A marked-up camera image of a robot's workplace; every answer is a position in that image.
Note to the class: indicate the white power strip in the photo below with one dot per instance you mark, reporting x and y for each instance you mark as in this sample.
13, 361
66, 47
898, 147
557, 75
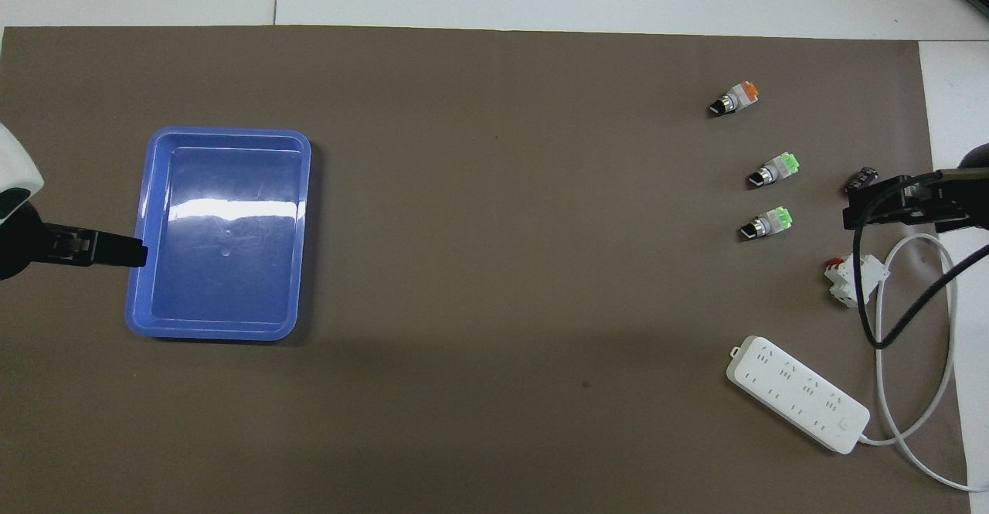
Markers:
796, 390

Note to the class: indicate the small dark brown component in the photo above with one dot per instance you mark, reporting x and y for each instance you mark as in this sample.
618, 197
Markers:
861, 179

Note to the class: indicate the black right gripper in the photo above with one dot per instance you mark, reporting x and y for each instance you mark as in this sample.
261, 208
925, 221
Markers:
970, 197

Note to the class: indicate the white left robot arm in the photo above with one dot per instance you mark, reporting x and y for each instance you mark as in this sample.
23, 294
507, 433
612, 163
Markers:
15, 166

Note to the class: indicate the white red terminal block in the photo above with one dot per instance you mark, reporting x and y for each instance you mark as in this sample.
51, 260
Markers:
871, 273

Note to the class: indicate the brown table mat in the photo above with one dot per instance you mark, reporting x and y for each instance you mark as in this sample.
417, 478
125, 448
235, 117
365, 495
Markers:
494, 189

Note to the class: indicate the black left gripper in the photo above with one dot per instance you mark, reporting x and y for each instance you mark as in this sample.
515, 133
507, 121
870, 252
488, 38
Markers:
19, 243

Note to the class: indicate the blue plastic tray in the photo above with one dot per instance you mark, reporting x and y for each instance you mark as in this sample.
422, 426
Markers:
224, 282

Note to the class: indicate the orange selector switch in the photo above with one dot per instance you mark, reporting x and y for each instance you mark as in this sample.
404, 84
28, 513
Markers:
740, 97

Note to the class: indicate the green selector switch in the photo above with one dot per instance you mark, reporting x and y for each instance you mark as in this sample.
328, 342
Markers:
769, 224
776, 168

